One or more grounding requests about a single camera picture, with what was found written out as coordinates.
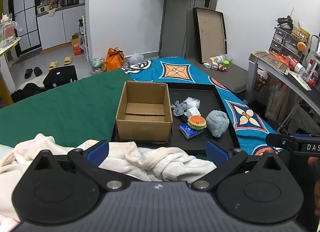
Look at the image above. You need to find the orange gift bag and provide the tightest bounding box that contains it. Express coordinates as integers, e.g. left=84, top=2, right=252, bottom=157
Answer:
left=105, top=47, right=124, bottom=71

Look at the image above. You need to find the black clothes pile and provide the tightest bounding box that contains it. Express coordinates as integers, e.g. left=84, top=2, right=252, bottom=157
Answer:
left=11, top=83, right=46, bottom=103

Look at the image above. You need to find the grey desk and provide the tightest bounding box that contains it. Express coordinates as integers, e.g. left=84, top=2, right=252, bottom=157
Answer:
left=245, top=50, right=320, bottom=132

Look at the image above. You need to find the leaning black framed board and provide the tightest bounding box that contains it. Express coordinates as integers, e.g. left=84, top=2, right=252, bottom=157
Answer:
left=193, top=7, right=227, bottom=63

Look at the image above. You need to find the small red toy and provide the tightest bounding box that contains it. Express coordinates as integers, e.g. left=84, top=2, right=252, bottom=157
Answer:
left=218, top=65, right=228, bottom=72

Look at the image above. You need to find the grey door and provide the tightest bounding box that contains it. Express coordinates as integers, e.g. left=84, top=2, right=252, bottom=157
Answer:
left=158, top=0, right=217, bottom=59

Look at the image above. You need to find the yellow slipper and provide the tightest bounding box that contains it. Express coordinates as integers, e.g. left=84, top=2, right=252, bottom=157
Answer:
left=48, top=61, right=59, bottom=71
left=63, top=56, right=73, bottom=66

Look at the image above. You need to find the yellow slipper left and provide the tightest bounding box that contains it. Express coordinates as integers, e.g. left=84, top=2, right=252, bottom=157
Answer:
left=48, top=61, right=59, bottom=71

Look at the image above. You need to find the blue tissue pack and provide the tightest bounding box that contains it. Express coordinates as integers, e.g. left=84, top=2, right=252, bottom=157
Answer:
left=179, top=123, right=205, bottom=140

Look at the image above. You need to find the grey plush mouse toy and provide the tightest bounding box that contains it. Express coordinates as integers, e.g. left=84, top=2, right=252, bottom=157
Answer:
left=206, top=110, right=229, bottom=138

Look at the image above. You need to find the blue patterned bedsheet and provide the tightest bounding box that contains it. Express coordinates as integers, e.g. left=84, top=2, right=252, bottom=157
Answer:
left=121, top=57, right=281, bottom=155

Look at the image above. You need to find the cream white fleece blanket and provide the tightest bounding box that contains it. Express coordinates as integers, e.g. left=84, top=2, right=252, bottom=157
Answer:
left=1, top=133, right=216, bottom=231

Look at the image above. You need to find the white tissue pack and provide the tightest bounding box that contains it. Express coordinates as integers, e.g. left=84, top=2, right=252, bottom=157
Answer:
left=184, top=107, right=201, bottom=118

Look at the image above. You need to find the green blanket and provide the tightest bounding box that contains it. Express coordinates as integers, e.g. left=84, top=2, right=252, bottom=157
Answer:
left=1, top=69, right=131, bottom=147

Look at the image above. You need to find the white kitchen cabinet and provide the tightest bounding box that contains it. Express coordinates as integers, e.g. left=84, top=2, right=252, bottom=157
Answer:
left=36, top=4, right=85, bottom=50

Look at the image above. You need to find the black dice stool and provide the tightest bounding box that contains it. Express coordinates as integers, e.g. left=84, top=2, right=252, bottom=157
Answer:
left=43, top=66, right=78, bottom=90

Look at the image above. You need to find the grey denim plush toy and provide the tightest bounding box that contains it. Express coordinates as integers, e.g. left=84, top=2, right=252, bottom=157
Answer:
left=171, top=101, right=188, bottom=117

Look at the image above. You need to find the glass jar on floor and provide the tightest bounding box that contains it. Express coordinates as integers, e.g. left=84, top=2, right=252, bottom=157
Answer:
left=90, top=58, right=105, bottom=75

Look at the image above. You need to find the black slipper right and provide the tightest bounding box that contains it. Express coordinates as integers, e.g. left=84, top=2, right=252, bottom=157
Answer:
left=34, top=67, right=43, bottom=77

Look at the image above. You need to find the black shallow tray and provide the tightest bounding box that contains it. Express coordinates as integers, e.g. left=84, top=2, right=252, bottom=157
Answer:
left=113, top=81, right=240, bottom=154

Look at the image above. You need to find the brown cardboard box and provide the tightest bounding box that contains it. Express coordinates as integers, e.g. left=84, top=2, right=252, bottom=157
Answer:
left=116, top=81, right=173, bottom=144

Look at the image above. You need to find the clear water jug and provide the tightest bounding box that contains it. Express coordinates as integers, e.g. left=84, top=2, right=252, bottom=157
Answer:
left=1, top=13, right=22, bottom=48

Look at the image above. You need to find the black slipper left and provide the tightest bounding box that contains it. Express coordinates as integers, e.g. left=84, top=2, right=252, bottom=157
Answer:
left=24, top=68, right=33, bottom=80

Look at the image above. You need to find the yellow slipper right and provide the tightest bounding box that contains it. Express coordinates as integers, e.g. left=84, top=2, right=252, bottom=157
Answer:
left=63, top=56, right=73, bottom=66

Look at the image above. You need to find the burger plush toy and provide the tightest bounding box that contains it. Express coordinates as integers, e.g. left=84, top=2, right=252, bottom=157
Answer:
left=188, top=116, right=207, bottom=130

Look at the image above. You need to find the white plastic bag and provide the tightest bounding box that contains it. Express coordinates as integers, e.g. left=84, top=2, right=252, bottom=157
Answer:
left=127, top=53, right=144, bottom=65

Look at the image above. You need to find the small drawer organizer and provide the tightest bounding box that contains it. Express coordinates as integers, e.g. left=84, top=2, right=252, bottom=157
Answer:
left=269, top=27, right=302, bottom=59

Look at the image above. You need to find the orange cardboard box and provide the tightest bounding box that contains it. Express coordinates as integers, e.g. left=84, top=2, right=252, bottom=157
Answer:
left=71, top=33, right=83, bottom=56

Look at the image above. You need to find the grey bench mat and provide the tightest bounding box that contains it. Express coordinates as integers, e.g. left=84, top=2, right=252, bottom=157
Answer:
left=186, top=57, right=248, bottom=93

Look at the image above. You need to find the black slipper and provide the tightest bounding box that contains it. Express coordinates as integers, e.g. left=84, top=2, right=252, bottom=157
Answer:
left=24, top=68, right=33, bottom=80
left=34, top=67, right=43, bottom=77

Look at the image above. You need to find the green lidded cup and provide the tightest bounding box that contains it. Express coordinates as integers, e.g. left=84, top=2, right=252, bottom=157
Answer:
left=222, top=60, right=230, bottom=68

